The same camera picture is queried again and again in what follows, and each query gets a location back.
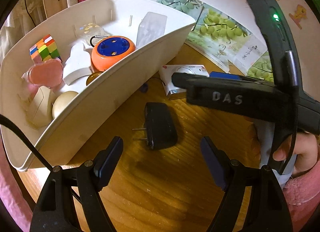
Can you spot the colourful puzzle cube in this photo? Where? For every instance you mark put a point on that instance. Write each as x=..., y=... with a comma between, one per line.
x=45, y=47

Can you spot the black charger adapter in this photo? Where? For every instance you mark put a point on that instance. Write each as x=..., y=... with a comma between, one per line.
x=160, y=124

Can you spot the beige egg-shaped ball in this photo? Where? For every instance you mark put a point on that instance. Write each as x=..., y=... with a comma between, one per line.
x=63, y=103

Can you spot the white instant camera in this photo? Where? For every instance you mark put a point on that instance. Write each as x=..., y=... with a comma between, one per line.
x=180, y=71

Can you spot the person's right forearm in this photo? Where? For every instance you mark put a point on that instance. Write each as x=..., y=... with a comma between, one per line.
x=302, y=189

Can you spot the yellow figure wall sticker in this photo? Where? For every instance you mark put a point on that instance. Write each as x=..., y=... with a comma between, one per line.
x=298, y=14

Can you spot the person's right hand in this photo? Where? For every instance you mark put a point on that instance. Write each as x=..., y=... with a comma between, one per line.
x=305, y=147

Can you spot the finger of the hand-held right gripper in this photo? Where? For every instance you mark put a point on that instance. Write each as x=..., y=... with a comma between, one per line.
x=181, y=79
x=222, y=75

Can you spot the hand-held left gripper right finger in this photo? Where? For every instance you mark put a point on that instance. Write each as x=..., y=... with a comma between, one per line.
x=215, y=164

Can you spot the white plastic tray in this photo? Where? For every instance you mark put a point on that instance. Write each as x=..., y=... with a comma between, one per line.
x=125, y=72

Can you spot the pink round compact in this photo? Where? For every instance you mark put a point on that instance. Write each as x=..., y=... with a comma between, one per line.
x=46, y=73

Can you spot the row of grape print cards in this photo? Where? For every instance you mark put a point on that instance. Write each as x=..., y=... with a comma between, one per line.
x=217, y=27

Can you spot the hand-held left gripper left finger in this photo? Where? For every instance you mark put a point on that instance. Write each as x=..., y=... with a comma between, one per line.
x=108, y=164

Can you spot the white lace cloth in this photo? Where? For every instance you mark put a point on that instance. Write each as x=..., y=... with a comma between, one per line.
x=17, y=22

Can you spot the white plastic bottle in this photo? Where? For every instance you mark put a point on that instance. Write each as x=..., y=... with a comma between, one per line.
x=76, y=64

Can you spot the orange round speaker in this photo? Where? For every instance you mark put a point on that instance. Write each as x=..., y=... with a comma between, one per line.
x=112, y=52

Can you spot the clear case with yellow stickers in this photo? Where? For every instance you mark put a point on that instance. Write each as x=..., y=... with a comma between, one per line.
x=92, y=32

